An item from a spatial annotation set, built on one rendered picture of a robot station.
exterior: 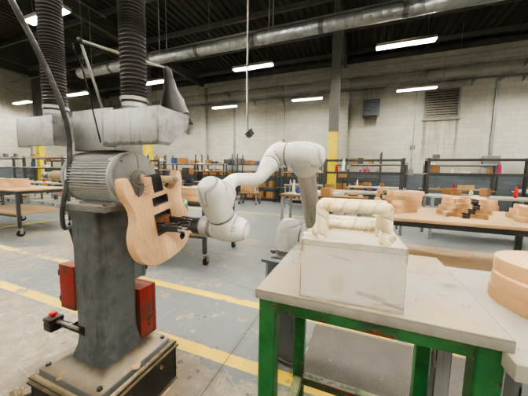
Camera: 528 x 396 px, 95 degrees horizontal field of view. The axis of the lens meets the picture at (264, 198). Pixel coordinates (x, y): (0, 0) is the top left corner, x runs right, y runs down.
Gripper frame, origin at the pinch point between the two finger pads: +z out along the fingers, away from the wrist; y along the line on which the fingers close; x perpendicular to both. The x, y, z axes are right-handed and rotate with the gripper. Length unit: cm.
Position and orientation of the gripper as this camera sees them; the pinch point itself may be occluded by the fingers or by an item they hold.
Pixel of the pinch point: (165, 221)
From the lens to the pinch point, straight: 119.7
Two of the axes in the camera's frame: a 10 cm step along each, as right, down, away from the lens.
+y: 3.6, -2.5, 9.0
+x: -0.5, -9.7, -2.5
